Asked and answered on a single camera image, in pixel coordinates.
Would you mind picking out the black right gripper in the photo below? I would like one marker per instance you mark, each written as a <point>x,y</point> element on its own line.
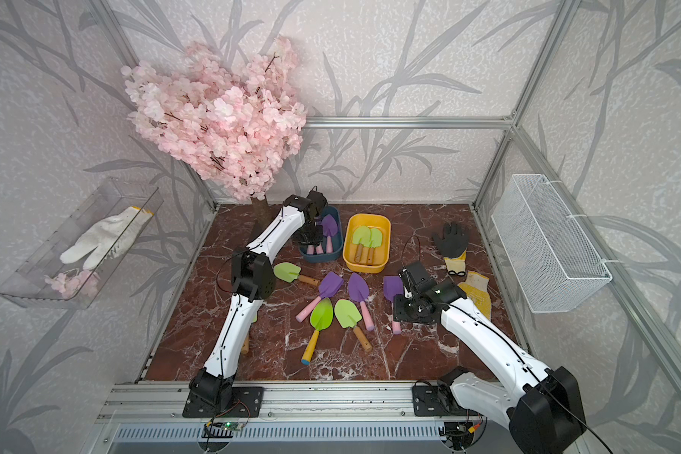
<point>398,312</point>

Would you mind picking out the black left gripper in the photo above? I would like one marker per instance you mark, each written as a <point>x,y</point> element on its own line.
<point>319,238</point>

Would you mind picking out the green shovel wooden handle front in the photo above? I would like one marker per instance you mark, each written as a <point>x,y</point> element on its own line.
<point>360,238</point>

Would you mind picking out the green shovel wooden handle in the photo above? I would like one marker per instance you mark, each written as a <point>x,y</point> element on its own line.
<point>246,344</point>
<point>348,316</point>
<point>289,273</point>
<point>376,239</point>
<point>360,238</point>

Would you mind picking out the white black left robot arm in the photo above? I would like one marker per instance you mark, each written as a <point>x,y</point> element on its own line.
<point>253,282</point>

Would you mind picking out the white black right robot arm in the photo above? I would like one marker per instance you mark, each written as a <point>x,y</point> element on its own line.
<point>541,407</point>

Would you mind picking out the dark teal storage box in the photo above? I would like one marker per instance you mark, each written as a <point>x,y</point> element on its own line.
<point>337,241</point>

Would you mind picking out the yellow storage box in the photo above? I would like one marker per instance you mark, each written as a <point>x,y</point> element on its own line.
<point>382,253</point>

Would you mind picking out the pink blossoms in box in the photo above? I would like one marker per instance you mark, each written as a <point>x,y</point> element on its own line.
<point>75,283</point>

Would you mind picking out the yellow dotted work glove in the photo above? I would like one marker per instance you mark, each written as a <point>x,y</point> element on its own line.
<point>476,289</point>

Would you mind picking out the black rubber glove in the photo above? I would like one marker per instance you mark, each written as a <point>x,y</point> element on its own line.
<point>452,244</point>

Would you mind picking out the pink artificial blossom tree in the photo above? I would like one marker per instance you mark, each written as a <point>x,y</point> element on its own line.
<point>236,129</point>

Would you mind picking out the white cotton glove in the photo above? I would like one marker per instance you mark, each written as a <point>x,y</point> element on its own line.
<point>107,238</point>

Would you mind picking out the left circuit board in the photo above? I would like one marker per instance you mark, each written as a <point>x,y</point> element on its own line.
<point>222,429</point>

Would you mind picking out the purple square shovel pink handle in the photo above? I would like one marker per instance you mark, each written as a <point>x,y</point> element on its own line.
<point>330,285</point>

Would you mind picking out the purple pointed shovel pink handle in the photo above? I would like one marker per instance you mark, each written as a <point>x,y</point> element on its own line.
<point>359,292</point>

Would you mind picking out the green shovel yellow handle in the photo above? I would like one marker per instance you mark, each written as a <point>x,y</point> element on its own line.
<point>321,319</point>

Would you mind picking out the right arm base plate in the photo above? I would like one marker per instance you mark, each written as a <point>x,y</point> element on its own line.
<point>432,400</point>

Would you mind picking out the white wire mesh basket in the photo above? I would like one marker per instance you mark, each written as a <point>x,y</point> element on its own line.
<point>554,261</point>

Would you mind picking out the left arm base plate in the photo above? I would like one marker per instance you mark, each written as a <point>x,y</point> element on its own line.
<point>240,402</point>

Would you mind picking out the clear acrylic wall box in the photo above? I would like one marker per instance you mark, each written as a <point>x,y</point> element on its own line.
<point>70,268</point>

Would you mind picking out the aluminium front rail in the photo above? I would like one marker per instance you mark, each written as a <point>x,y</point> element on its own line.
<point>283,401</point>

